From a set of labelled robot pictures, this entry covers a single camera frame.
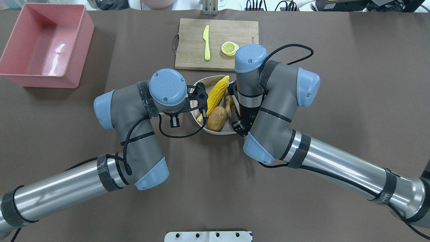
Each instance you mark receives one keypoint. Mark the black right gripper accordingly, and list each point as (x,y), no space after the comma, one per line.
(248,113)

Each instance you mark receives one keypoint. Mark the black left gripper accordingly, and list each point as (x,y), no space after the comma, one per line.
(173,121)

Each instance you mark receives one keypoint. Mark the tan toy ginger root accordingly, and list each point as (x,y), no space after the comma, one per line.
(229,102)

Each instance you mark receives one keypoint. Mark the brown toy potato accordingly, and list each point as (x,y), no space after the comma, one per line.
(217,119)

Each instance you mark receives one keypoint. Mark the yellow toy corn cob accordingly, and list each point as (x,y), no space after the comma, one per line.
(216,94)

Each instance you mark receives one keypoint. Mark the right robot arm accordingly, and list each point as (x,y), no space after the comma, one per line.
(359,129)

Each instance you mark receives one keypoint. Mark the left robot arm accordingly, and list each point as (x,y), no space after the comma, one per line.
(141,162)

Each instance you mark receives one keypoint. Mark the pink plastic bin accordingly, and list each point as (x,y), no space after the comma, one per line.
(48,46)

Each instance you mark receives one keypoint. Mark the yellow lemon slice toy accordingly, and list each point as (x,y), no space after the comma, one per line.
(229,48)

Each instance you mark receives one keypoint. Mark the bamboo cutting board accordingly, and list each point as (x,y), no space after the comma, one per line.
(191,46)

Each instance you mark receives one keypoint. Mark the yellow plastic knife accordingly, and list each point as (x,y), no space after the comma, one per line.
(207,55)

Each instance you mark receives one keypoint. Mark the aluminium frame post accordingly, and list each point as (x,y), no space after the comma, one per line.
(209,7)

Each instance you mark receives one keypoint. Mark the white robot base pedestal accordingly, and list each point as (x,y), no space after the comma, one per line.
(209,236)

